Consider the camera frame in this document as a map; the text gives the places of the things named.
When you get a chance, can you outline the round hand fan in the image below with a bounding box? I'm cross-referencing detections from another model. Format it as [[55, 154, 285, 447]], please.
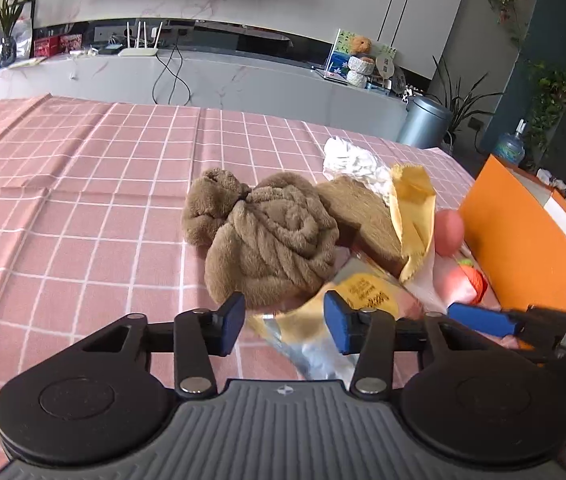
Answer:
[[374, 44, 398, 82]]

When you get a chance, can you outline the orange crochet strawberry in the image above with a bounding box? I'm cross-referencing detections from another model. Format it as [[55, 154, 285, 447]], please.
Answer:
[[465, 266, 488, 305]]

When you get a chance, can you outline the long-leaf potted plant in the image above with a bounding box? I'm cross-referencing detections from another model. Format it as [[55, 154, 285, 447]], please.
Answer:
[[430, 55, 502, 146]]

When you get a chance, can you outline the black router cable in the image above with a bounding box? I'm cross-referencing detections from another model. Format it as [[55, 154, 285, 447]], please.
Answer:
[[152, 45, 191, 106]]

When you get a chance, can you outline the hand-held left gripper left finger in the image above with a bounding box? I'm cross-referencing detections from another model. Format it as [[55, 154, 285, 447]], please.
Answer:
[[70, 291, 247, 402]]

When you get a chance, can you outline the blue water bottle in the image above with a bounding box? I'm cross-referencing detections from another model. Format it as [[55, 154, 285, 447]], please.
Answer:
[[493, 119, 526, 165]]

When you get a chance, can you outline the green picture calendar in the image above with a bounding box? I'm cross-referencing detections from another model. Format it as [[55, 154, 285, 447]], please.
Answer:
[[332, 29, 359, 76]]

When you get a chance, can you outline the hanging ivy plant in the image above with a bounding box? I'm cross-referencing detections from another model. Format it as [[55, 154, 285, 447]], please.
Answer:
[[480, 0, 528, 51]]

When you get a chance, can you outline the yellow foil bag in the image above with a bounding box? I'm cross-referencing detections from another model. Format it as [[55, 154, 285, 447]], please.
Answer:
[[248, 162, 437, 383]]

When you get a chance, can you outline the brown fluffy towel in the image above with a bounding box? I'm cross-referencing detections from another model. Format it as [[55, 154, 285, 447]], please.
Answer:
[[182, 167, 340, 311]]

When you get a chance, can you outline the white marble cabinet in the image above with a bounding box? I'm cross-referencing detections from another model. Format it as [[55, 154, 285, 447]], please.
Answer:
[[0, 47, 409, 143]]

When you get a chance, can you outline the white crumpled tissue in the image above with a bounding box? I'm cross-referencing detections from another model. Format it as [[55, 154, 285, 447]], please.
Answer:
[[322, 136, 398, 206]]

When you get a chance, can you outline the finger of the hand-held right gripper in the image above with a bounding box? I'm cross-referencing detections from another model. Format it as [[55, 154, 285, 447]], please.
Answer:
[[447, 302, 531, 340]]

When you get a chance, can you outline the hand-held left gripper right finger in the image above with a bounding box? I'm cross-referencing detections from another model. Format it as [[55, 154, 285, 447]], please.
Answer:
[[323, 290, 518, 402]]

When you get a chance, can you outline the pink checked tablecloth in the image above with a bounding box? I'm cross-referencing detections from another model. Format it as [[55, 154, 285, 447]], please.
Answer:
[[0, 94, 508, 480]]

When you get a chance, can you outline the orange box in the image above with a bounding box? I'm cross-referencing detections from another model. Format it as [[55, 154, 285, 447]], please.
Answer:
[[458, 154, 566, 322]]

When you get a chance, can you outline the pink makeup sponge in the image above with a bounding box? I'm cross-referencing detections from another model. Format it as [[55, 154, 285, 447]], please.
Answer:
[[434, 210, 464, 256]]

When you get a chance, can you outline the white router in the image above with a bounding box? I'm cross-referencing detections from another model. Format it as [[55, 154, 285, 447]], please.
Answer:
[[118, 20, 165, 57]]

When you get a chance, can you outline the leafy green plant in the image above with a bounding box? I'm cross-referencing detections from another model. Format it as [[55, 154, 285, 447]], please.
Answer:
[[528, 60, 566, 151]]

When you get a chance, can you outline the grey trash can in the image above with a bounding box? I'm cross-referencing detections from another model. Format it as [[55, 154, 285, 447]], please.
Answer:
[[397, 96, 454, 150]]

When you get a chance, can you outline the brown scouring sponge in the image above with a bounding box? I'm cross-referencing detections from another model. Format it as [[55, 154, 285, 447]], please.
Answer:
[[315, 176, 409, 273]]

